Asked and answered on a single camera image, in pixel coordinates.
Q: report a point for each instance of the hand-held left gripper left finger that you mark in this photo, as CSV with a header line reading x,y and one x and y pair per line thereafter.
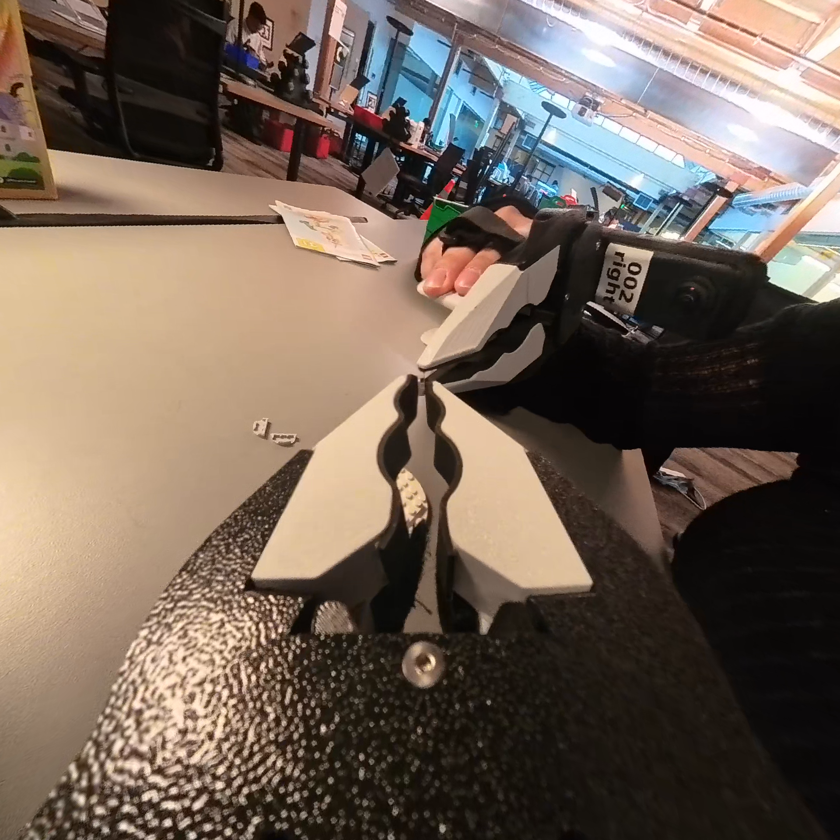
x,y
321,518

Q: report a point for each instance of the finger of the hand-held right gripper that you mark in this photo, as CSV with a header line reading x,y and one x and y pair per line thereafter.
x,y
485,308
512,361

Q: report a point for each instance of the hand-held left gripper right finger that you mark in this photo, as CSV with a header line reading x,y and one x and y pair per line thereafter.
x,y
518,518

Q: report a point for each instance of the small grey lego plate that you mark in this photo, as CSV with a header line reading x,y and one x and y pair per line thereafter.
x,y
284,438

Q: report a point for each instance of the round cream lego plate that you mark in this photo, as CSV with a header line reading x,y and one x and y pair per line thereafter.
x,y
412,502

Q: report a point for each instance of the small grey lego bracket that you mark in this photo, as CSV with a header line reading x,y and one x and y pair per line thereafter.
x,y
260,428

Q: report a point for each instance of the lego instruction booklet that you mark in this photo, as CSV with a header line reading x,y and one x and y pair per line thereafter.
x,y
328,233
382,254

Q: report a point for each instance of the yellow lego set box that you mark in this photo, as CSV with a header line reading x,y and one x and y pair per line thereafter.
x,y
23,118

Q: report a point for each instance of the person's right hand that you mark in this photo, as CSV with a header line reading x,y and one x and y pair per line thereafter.
x,y
446,269

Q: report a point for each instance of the stack of green trays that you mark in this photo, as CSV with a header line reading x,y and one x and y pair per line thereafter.
x,y
449,220

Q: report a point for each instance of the ceiling projector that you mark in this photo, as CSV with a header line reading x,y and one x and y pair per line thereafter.
x,y
586,108

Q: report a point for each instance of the red storage bin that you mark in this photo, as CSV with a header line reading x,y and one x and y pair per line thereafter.
x,y
279,136
323,143

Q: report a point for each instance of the black office chair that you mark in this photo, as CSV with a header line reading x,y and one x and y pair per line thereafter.
x,y
164,65

